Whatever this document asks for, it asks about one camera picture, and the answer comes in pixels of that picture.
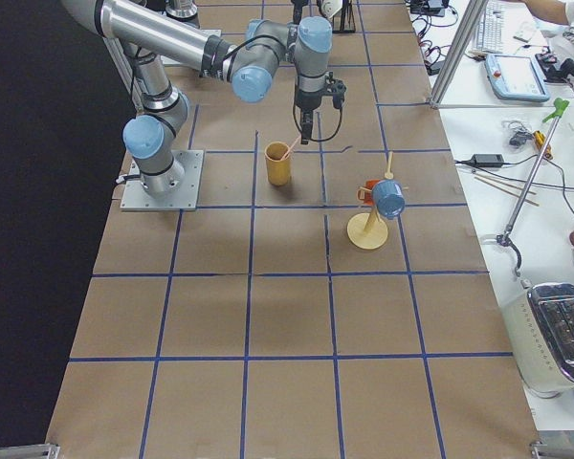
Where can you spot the pink chopstick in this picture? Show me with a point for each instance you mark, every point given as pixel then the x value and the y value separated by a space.
pixel 290 149

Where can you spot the aluminium frame post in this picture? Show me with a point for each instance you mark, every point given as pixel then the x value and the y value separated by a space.
pixel 463 35

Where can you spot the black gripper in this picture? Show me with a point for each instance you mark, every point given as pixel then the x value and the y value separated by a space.
pixel 306 100

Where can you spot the white keyboard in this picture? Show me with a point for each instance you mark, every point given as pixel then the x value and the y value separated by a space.
pixel 487 38

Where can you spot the blue teach pendant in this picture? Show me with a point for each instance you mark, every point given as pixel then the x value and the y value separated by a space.
pixel 516 77

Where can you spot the bamboo cylinder holder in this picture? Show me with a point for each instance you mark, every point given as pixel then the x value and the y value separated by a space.
pixel 278 163

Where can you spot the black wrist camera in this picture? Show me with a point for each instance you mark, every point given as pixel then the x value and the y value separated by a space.
pixel 336 89

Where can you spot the green reacher grabber tool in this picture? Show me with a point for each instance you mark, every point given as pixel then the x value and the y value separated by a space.
pixel 504 239

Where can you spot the blue mug on stand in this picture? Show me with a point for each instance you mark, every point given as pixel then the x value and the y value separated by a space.
pixel 388 198

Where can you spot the orange mug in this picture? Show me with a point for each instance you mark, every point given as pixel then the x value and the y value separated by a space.
pixel 364 193

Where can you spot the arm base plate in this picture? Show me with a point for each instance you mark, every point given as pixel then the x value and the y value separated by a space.
pixel 176 189

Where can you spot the person in patterned shirt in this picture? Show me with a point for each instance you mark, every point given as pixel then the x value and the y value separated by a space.
pixel 560 13

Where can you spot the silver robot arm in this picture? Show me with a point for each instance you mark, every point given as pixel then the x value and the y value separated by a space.
pixel 147 37

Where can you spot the wooden chopstick pair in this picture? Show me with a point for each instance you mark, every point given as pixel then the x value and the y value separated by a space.
pixel 505 190

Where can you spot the black power adapter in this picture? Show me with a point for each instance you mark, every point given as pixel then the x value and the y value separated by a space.
pixel 488 160

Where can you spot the silver toaster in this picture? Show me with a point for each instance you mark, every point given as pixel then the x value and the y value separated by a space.
pixel 540 326

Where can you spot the black wire mug rack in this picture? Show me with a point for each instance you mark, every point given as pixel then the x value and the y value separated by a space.
pixel 340 13

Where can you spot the wooden mug tree stand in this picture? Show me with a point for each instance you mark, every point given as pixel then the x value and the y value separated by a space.
pixel 369 231

